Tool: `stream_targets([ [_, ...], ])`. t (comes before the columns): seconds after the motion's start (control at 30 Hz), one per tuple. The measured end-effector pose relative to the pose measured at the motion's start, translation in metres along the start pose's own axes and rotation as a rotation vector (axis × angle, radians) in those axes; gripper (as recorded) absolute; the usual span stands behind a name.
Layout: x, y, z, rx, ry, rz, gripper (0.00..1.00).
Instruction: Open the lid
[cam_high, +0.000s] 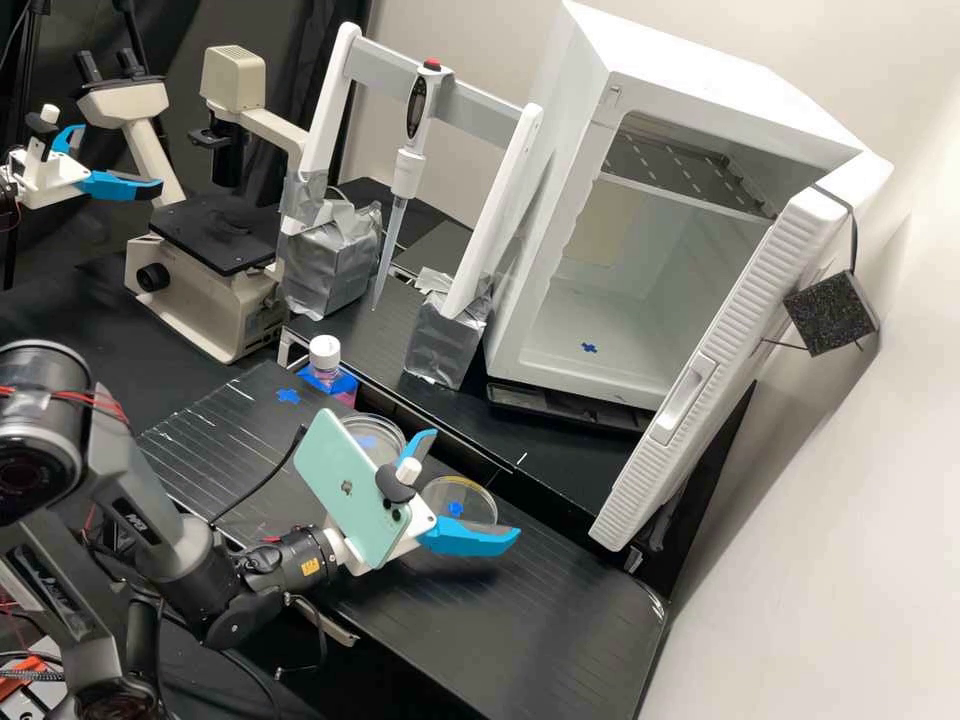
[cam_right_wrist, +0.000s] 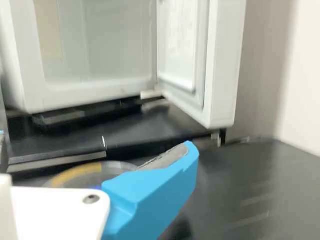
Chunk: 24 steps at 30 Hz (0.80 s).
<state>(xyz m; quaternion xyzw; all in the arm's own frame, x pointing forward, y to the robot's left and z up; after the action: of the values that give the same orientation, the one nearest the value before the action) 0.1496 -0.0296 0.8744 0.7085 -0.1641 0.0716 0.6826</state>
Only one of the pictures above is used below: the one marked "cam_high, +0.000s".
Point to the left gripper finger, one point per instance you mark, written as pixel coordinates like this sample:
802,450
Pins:
120,187
66,136

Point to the left phone holder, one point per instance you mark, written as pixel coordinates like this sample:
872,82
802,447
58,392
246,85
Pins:
45,127

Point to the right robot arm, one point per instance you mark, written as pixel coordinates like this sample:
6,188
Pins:
161,540

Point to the cream microscope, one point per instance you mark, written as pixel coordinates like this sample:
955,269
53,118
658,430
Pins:
217,296

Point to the right wrist camera phone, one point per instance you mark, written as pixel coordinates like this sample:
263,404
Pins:
349,480

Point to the blue bottle holder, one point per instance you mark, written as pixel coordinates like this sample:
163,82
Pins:
339,388

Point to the pipette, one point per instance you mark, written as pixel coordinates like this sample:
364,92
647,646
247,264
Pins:
420,112

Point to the white incubator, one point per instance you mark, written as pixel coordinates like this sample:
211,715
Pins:
592,112

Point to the incubator door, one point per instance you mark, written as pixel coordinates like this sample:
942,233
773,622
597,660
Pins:
720,360

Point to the black platform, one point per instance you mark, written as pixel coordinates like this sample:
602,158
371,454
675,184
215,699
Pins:
487,637
540,450

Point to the petri dish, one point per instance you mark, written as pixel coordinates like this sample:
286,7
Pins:
375,433
469,501

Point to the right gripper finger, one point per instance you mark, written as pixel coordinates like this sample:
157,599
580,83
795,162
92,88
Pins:
469,541
417,445

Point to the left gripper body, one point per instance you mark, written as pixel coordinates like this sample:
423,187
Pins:
46,176

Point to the white pipette stand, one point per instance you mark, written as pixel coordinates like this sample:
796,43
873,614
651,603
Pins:
487,225

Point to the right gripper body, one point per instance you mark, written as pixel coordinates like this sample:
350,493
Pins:
358,564

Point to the small bottle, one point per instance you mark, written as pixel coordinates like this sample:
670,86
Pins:
325,360

